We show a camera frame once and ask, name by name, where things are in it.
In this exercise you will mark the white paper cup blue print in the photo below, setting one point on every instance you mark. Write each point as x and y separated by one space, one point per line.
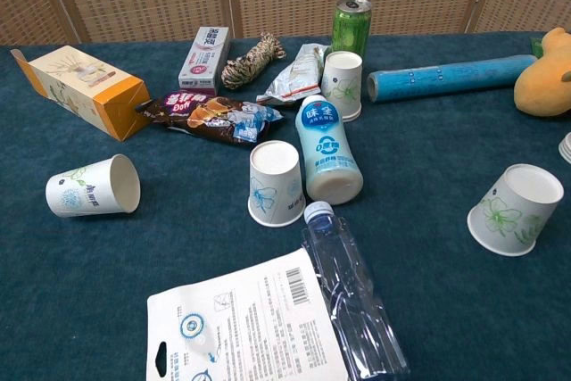
89 189

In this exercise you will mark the white paper cup green flower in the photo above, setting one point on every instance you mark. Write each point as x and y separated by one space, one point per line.
508 216
341 82

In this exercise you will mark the white object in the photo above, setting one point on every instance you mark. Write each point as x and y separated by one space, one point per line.
566 146

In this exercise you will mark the white paper cup blue flower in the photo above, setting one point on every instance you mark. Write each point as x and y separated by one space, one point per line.
272 184

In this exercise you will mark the white blue milk bottle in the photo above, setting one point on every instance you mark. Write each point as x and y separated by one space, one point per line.
328 149

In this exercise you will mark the silver foil pouch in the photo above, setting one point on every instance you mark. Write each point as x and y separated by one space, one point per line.
294 77

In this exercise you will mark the brown chocolate snack bag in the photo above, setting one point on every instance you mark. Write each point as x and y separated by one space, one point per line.
201 115

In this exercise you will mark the white pink toothpaste box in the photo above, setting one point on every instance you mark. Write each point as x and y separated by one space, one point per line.
203 60

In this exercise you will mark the clear plastic water bottle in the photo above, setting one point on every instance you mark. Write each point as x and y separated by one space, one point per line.
357 300

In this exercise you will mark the green drink can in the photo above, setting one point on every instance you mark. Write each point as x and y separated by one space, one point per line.
350 28

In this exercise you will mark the white blister card package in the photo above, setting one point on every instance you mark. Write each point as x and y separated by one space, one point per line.
250 323

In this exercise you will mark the teal table cloth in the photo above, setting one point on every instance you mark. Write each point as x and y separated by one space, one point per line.
134 265

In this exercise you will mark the blue paper roll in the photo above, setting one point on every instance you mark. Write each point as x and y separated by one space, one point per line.
446 77

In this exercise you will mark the orange cream cardboard box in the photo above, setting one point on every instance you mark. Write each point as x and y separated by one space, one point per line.
89 86

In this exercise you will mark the yellow plush toy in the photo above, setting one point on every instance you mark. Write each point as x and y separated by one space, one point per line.
544 82

